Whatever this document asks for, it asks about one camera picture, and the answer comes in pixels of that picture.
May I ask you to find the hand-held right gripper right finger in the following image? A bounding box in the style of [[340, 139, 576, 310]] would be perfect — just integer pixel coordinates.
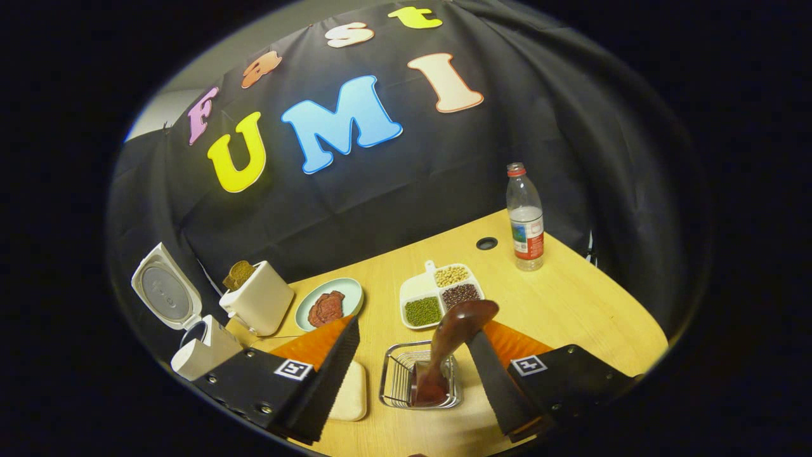
[[466, 321, 645, 444]]

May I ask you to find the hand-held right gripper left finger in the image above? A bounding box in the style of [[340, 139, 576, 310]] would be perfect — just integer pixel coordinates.
[[192, 315, 360, 445]]

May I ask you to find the clear box of rice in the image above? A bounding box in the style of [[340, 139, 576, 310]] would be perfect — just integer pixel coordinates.
[[328, 361, 369, 422]]

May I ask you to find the metal wire chopstick holder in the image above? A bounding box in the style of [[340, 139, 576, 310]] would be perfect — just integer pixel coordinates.
[[379, 341, 464, 410]]

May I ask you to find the brown wooden spoon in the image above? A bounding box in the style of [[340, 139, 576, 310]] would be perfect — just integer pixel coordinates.
[[411, 300, 500, 407]]

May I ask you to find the white rice cooker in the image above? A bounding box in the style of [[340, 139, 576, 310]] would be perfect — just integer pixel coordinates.
[[131, 242, 244, 381]]

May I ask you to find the red meat slice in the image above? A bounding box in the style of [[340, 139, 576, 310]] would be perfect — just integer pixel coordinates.
[[308, 291, 346, 328]]

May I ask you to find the light green plate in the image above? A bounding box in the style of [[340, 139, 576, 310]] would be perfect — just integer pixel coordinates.
[[294, 277, 364, 333]]

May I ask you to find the white toaster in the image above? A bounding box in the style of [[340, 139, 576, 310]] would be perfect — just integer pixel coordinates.
[[219, 260, 296, 337]]

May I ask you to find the white divided bean tray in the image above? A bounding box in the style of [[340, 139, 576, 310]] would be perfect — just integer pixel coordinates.
[[399, 260, 485, 330]]

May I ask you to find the brown bread slice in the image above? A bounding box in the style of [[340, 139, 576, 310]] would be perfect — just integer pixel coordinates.
[[223, 260, 256, 292]]

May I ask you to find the clear plastic water bottle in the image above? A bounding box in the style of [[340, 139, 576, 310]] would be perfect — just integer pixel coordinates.
[[506, 162, 545, 272]]

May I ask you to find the black backdrop cloth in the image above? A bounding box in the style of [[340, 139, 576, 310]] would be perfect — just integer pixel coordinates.
[[108, 0, 711, 343]]

